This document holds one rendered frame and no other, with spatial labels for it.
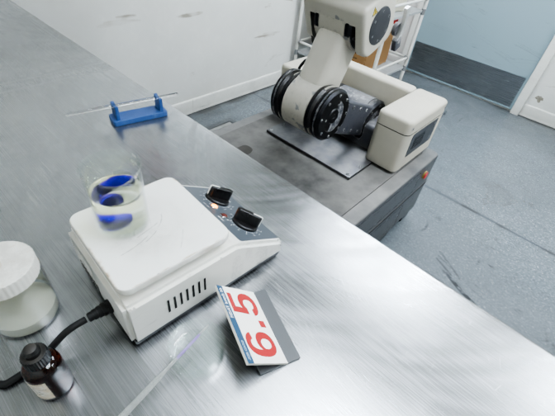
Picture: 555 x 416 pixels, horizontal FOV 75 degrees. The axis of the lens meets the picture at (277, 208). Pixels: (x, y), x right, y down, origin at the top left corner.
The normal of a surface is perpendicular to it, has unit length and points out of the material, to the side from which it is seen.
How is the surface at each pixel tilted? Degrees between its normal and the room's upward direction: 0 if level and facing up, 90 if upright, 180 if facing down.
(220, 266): 90
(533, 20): 90
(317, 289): 0
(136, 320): 90
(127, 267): 0
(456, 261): 0
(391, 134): 90
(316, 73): 64
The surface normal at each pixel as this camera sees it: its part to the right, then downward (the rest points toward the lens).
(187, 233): 0.11, -0.73
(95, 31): 0.73, 0.52
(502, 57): -0.68, 0.44
